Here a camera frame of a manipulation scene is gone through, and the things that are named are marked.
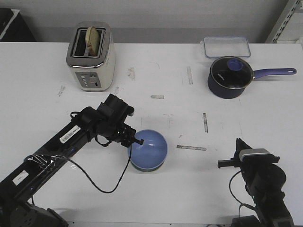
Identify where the black box in corner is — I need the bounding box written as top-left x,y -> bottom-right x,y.
0,8 -> 36,42

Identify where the purple saucepan with handle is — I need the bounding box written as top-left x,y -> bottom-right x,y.
207,56 -> 297,99

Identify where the clear plastic food container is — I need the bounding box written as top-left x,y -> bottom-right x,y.
200,36 -> 251,59

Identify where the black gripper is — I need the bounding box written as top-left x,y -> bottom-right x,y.
218,138 -> 279,180
94,123 -> 144,147

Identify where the cream two-slot toaster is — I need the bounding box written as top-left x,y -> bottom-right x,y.
66,21 -> 116,92

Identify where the bread slice in toaster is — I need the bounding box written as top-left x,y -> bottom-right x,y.
85,26 -> 100,56

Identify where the glass pot lid purple knob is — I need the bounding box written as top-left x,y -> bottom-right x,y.
210,56 -> 253,89

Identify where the white metal shelf rail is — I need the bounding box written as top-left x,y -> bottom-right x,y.
265,0 -> 303,45

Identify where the green bowl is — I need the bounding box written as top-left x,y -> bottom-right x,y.
132,164 -> 162,172

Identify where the blue bowl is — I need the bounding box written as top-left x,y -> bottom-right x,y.
130,129 -> 168,168

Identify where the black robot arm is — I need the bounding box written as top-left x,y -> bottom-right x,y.
122,138 -> 294,227
0,94 -> 144,227

